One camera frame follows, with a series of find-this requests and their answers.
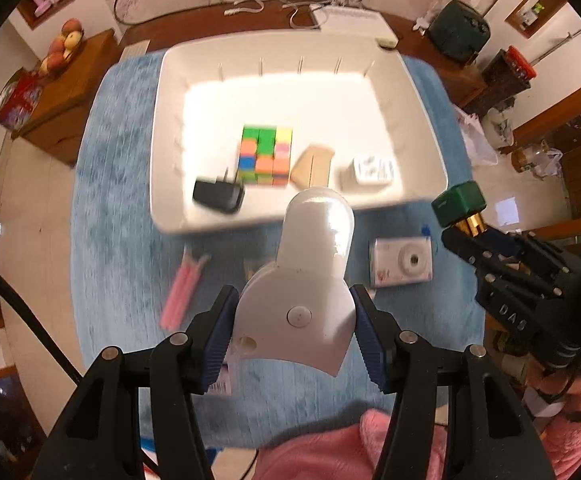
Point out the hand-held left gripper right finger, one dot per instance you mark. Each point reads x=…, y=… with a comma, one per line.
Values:
x=373, y=340

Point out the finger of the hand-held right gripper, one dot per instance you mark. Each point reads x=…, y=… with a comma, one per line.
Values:
x=508, y=244
x=500, y=280

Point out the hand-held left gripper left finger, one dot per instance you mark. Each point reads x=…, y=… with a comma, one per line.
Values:
x=215, y=340

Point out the blue label clear box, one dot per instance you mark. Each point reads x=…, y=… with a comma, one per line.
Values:
x=223, y=385

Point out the pink plastic stick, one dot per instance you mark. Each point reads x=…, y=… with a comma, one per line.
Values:
x=183, y=292

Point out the green cap gold bottle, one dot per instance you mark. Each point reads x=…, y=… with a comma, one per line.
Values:
x=458, y=202

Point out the white digital camera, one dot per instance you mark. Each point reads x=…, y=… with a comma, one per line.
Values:
x=400, y=262

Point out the white plastic hand tool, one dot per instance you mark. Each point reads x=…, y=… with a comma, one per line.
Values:
x=300, y=270

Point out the black charger plug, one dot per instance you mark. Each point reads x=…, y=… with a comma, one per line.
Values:
x=218, y=195

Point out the white plastic adapter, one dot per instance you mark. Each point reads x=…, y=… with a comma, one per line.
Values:
x=370, y=172

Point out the tan wedge block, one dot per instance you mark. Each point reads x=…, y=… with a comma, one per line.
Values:
x=313, y=167

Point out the colourful puzzle cube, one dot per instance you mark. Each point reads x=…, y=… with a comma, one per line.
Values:
x=265, y=155

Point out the white storage box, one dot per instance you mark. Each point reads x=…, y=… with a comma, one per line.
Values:
x=320, y=105

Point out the person's right forearm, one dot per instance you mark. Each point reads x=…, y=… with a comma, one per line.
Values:
x=580, y=425

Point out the amber liquid bottle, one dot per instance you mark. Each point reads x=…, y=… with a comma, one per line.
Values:
x=525, y=159

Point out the clear plastic bag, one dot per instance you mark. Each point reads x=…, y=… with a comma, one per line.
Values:
x=548, y=160

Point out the white plastic bag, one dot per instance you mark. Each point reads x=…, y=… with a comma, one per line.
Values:
x=478, y=142

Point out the white waste bin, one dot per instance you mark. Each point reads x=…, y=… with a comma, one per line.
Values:
x=501, y=127

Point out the pink fleece robe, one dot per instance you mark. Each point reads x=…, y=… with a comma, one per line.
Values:
x=320, y=450

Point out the black bin with red lid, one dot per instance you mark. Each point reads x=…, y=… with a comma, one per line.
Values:
x=500, y=87

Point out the red lid jar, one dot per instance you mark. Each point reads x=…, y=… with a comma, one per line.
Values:
x=520, y=62

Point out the long thin stick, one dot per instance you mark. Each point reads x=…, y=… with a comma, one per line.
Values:
x=565, y=41

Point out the white router box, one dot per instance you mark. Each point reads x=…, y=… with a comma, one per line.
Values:
x=355, y=22

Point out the wooden side cabinet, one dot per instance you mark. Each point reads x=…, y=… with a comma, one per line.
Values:
x=65, y=110

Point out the beige paper sheet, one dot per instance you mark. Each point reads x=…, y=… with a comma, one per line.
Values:
x=135, y=50

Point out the white wall niche shelf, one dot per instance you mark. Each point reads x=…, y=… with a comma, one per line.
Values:
x=538, y=10
x=20, y=15

